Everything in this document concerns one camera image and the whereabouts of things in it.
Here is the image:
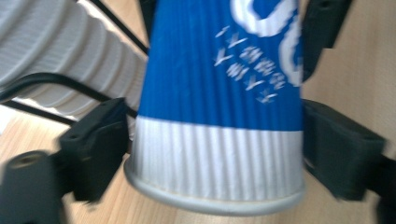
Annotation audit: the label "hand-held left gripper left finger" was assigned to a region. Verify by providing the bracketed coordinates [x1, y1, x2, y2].
[59, 97, 131, 203]

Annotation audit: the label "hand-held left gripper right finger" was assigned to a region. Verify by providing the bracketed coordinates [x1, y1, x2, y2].
[302, 98, 388, 202]

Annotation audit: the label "black wire cup holder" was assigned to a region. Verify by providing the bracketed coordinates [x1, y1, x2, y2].
[0, 0, 150, 126]

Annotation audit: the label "stack of ribbed paper cups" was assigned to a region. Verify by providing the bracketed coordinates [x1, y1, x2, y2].
[0, 0, 149, 123]

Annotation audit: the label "blue and white paper cup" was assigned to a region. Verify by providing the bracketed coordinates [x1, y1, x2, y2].
[123, 0, 307, 217]

